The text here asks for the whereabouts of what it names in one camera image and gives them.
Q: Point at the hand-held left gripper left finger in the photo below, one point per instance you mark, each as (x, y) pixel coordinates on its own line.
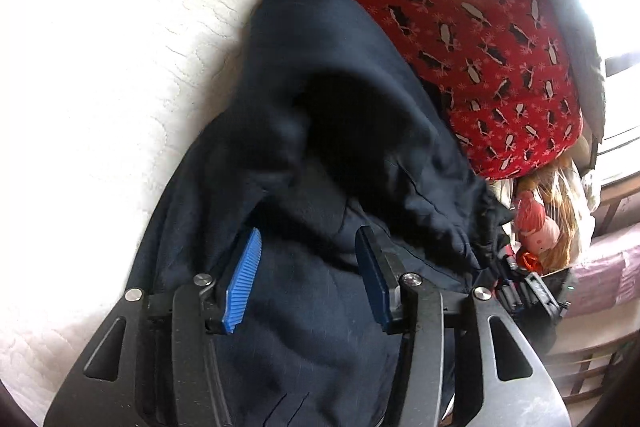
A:
(242, 277)

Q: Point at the white quilted mattress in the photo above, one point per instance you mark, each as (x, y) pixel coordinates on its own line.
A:
(100, 57)

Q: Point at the wooden furniture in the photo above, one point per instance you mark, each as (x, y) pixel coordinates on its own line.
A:
(590, 357)

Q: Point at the dark navy pinstriped garment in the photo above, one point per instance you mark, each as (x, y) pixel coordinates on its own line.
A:
(310, 147)

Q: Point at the pink plush doll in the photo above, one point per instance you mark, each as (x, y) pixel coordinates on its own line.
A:
(537, 227)

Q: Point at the window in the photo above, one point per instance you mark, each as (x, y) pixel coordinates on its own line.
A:
(615, 7)

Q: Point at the pink striped cloth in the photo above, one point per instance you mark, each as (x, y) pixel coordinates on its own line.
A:
(610, 267)

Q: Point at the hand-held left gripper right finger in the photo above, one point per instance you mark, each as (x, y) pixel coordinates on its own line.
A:
(370, 277)

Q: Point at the red penguin print blanket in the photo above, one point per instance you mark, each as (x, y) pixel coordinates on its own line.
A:
(425, 7)

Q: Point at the clear plastic bag of toys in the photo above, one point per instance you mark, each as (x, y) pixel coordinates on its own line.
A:
(570, 207)

